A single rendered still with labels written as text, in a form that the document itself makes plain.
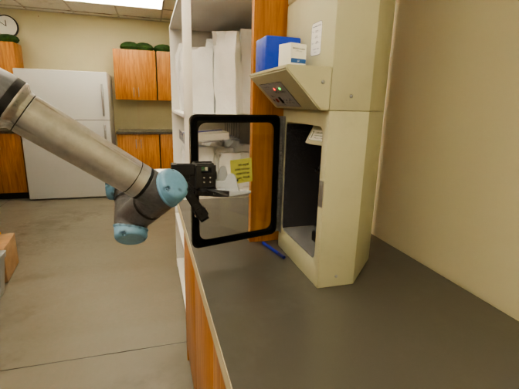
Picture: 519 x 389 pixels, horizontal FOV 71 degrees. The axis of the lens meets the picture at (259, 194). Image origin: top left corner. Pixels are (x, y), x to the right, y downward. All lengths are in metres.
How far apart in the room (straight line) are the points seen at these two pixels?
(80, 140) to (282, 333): 0.56
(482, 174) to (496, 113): 0.16
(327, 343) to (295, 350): 0.07
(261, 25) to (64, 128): 0.73
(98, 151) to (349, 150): 0.58
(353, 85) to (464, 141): 0.40
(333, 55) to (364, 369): 0.67
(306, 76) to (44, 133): 0.55
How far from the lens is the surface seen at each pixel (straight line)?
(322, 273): 1.01
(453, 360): 0.88
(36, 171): 5.98
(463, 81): 1.20
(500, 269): 1.13
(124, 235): 0.87
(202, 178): 0.95
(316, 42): 1.01
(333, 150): 0.92
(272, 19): 1.26
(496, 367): 0.90
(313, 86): 0.89
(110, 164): 0.76
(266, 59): 1.04
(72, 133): 0.75
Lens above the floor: 1.42
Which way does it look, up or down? 14 degrees down
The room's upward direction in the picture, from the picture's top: 2 degrees clockwise
